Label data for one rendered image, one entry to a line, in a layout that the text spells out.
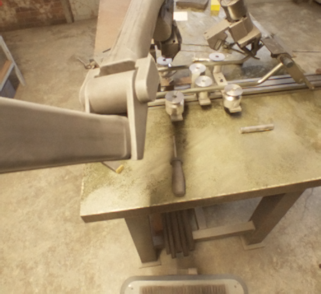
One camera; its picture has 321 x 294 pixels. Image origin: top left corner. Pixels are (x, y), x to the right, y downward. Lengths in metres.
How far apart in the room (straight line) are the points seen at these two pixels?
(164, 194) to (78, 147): 0.36
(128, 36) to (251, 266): 1.30
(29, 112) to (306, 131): 0.70
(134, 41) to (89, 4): 3.42
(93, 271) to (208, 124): 1.04
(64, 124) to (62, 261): 1.34
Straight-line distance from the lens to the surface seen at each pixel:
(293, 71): 0.82
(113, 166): 0.61
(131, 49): 0.39
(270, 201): 1.09
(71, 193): 1.70
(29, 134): 0.20
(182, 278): 1.15
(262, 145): 0.69
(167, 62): 0.79
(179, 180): 0.56
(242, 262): 1.47
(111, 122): 0.29
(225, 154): 0.65
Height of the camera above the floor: 1.39
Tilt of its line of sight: 48 degrees down
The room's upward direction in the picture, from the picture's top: 3 degrees counter-clockwise
